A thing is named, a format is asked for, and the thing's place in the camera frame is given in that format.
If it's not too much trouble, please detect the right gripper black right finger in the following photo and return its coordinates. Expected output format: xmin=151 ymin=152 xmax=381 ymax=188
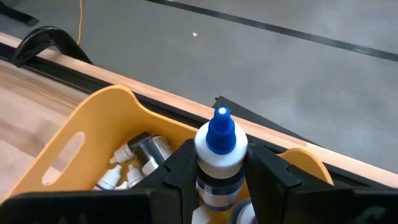
xmin=245 ymin=144 xmax=398 ymax=224

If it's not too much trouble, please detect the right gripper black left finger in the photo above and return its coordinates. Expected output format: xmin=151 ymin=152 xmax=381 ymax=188
xmin=0 ymin=139 xmax=198 ymax=224

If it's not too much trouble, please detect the small dark white-label dropper bottle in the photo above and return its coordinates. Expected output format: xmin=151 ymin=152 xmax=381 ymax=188
xmin=92 ymin=164 xmax=123 ymax=191

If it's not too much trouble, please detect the small orange-red dropper bottle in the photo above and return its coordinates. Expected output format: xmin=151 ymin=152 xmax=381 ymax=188
xmin=126 ymin=164 xmax=146 ymax=189

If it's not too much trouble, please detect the small black dropper bottle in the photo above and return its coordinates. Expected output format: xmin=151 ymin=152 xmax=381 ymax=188
xmin=109 ymin=133 xmax=147 ymax=165

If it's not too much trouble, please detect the large violet food coloring bottle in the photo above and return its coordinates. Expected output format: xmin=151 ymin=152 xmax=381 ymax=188
xmin=230 ymin=198 xmax=259 ymax=224

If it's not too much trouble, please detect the large black food coloring bottle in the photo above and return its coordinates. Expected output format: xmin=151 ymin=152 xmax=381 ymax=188
xmin=141 ymin=135 xmax=174 ymax=178

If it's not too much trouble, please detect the large blue food coloring bottle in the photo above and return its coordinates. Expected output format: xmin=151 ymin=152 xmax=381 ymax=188
xmin=194 ymin=105 xmax=249 ymax=212

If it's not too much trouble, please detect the yellow plastic bin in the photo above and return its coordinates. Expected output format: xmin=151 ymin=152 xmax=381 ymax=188
xmin=6 ymin=85 xmax=335 ymax=224

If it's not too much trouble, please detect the yellow extension cable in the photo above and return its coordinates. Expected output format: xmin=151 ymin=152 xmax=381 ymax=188
xmin=76 ymin=0 xmax=85 ymax=46

